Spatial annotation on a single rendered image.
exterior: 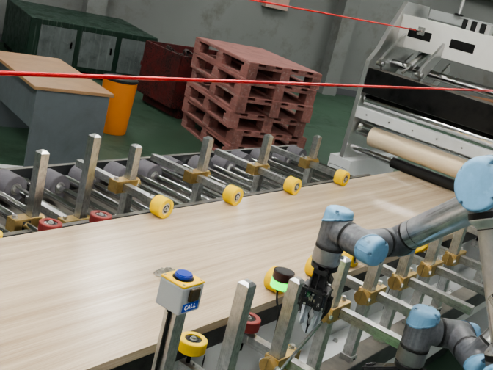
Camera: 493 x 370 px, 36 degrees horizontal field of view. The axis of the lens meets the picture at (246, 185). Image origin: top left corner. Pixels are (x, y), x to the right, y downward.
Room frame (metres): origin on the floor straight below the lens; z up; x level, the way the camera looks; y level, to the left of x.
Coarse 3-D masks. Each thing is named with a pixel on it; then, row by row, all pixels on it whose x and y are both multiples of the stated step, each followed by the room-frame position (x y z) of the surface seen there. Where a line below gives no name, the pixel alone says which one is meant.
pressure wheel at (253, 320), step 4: (252, 316) 2.05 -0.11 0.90; (256, 316) 2.05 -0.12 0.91; (248, 320) 2.02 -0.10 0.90; (252, 320) 2.03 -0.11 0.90; (256, 320) 2.03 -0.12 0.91; (260, 320) 2.04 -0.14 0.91; (248, 324) 2.00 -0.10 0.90; (252, 324) 2.00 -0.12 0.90; (256, 324) 2.01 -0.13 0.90; (248, 328) 2.00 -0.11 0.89; (252, 328) 2.00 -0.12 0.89; (256, 328) 2.01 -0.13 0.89; (244, 332) 2.00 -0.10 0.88; (248, 332) 2.00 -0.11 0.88; (252, 332) 2.00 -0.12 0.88; (256, 332) 2.02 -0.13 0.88
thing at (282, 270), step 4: (276, 268) 1.95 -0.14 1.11; (280, 268) 1.96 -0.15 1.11; (284, 268) 1.97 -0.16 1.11; (280, 272) 1.93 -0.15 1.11; (284, 272) 1.93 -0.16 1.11; (288, 272) 1.94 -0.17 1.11; (292, 272) 1.95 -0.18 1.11; (276, 280) 1.93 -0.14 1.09; (276, 292) 1.95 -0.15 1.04; (284, 292) 1.92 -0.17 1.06; (276, 296) 1.95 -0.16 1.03; (284, 296) 1.92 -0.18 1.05; (276, 300) 1.95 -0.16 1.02; (276, 324) 1.93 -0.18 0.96; (272, 340) 1.93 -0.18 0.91
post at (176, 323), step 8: (168, 320) 1.48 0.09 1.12; (176, 320) 1.48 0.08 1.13; (184, 320) 1.50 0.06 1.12; (168, 328) 1.48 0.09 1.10; (176, 328) 1.48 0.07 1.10; (160, 336) 1.49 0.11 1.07; (168, 336) 1.48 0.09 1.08; (176, 336) 1.49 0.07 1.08; (160, 344) 1.48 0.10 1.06; (168, 344) 1.48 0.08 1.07; (176, 344) 1.50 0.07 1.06; (160, 352) 1.48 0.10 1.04; (168, 352) 1.48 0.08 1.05; (176, 352) 1.50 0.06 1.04; (160, 360) 1.48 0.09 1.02; (168, 360) 1.48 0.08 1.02; (152, 368) 1.49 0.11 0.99; (160, 368) 1.48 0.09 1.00; (168, 368) 1.49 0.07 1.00
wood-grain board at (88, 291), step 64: (320, 192) 3.63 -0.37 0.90; (384, 192) 3.95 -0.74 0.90; (0, 256) 2.05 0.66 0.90; (64, 256) 2.16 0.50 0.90; (128, 256) 2.28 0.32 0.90; (192, 256) 2.41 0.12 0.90; (256, 256) 2.56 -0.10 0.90; (0, 320) 1.69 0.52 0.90; (64, 320) 1.77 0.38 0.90; (128, 320) 1.85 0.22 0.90; (192, 320) 1.94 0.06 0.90
